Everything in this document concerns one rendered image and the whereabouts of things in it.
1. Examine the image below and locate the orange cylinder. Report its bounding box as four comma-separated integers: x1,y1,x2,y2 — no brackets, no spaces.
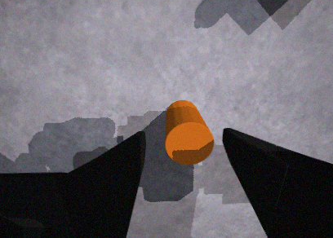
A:
165,100,214,165

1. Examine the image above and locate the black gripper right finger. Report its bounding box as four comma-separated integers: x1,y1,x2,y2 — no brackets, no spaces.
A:
223,128,333,238

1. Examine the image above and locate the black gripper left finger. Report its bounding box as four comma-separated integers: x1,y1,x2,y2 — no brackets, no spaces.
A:
0,131,146,238

